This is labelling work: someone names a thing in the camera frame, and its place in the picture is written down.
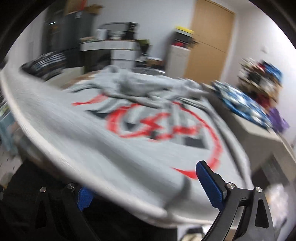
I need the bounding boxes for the grey printed hoodie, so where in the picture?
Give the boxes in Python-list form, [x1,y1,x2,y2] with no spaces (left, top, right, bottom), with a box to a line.
[1,65,253,227]

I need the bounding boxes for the grey storage box right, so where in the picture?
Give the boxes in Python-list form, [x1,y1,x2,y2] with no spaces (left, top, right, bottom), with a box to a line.
[202,84,295,189]

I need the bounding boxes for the purple bag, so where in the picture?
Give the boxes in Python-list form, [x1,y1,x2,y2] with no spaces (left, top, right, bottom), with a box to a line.
[268,108,290,134]

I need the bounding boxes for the blue white plaid garment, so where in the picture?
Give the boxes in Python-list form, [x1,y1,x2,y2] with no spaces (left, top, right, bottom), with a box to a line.
[212,80,273,130]

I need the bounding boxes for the black white plaid garment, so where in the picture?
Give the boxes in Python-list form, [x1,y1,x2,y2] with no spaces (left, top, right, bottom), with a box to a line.
[20,52,67,81]

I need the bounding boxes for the wooden shoe rack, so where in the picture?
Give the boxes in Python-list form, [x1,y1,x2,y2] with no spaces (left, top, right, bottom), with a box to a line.
[237,58,282,113]

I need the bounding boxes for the white drawer desk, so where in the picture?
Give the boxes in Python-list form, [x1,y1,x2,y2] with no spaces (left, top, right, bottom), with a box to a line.
[80,40,140,73]

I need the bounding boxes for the white tall cabinet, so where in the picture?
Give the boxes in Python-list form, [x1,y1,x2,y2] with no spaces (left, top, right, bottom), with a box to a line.
[165,45,191,78]

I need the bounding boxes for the dark grey refrigerator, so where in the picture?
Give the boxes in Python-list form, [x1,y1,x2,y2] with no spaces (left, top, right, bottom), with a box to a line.
[41,10,95,68]

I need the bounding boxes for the stacked shoe boxes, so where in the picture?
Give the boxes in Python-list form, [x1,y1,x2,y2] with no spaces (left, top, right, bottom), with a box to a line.
[172,26,195,49]

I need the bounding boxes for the wooden door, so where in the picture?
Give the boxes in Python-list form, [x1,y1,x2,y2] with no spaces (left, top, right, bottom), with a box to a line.
[185,1,235,84]

